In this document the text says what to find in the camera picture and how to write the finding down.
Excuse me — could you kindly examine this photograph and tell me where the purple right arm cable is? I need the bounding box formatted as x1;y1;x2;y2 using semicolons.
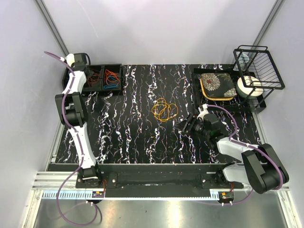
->
204;104;291;207

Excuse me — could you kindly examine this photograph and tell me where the glass cup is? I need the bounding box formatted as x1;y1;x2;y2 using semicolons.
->
233;52;250;71

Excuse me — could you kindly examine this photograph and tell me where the black three-compartment bin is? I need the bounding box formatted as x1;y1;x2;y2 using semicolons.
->
61;63;124;93

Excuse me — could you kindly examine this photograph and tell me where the blue cable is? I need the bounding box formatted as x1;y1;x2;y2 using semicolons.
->
103;75;121;90

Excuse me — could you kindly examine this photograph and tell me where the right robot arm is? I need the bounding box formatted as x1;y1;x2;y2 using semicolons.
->
174;112;289;194

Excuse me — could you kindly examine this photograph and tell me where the white green bowl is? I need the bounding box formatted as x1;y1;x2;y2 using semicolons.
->
237;76;264;99

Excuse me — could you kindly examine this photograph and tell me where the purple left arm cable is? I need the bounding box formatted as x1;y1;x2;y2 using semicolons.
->
44;51;102;225

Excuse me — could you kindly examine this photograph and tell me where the orange cable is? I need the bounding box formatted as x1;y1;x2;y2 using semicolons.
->
104;69;121;86

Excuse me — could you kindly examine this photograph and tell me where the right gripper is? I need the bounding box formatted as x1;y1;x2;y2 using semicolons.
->
173;113;210;139

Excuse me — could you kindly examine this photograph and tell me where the floral square plate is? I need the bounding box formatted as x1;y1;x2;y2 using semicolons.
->
199;73;237;101

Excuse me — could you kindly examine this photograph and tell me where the black tray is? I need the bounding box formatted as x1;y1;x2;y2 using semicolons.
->
191;68;266;113

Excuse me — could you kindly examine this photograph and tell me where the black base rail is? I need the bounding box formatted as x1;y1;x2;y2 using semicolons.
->
76;164;243;189

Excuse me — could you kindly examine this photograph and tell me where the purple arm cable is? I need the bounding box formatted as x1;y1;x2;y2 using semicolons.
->
204;104;291;207
44;51;102;225

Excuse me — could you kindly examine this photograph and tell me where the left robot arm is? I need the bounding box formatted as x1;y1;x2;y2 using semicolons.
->
55;53;103;188

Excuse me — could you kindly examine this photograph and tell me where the black wire dish rack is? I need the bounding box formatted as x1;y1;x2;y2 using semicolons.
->
233;45;285;100

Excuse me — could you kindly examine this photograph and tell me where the yellow cable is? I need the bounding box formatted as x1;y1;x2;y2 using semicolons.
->
152;97;179;123

